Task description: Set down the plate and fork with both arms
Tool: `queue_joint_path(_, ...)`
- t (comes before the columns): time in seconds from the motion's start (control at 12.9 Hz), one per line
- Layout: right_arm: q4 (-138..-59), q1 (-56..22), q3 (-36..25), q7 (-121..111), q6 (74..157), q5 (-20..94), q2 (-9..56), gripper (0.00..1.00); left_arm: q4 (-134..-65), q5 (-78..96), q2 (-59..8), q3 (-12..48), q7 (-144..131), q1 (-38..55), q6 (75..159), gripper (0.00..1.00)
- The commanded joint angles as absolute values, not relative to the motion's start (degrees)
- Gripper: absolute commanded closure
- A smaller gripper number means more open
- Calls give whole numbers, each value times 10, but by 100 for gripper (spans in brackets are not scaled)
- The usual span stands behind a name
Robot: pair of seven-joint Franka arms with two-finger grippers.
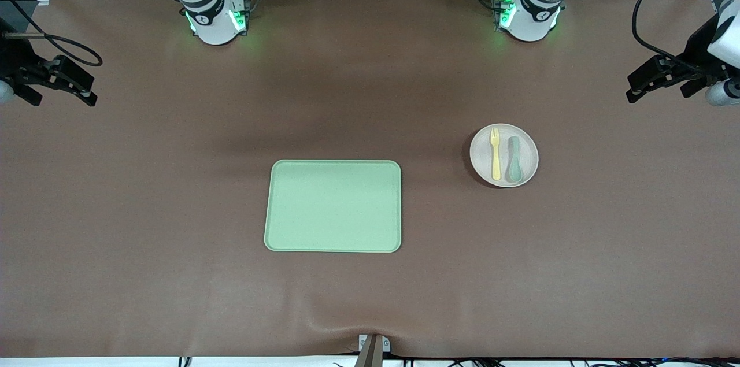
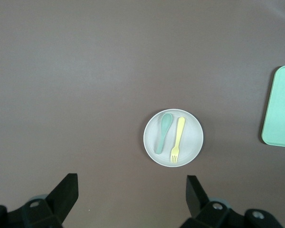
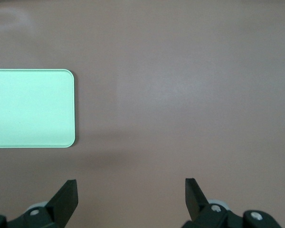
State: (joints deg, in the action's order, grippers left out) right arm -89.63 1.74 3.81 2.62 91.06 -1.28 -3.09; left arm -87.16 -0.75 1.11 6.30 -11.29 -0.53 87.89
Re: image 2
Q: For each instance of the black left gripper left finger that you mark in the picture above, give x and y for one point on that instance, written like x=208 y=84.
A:
x=64 y=194

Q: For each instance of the mint green rectangular tray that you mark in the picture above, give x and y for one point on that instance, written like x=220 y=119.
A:
x=281 y=109

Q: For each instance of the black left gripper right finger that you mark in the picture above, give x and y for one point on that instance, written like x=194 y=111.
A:
x=194 y=197

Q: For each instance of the yellow plastic fork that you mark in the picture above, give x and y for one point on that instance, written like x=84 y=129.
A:
x=179 y=133

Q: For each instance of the teal plastic spoon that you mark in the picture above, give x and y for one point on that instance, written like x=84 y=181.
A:
x=165 y=122

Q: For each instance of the round white plate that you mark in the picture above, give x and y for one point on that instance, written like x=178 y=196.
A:
x=192 y=140

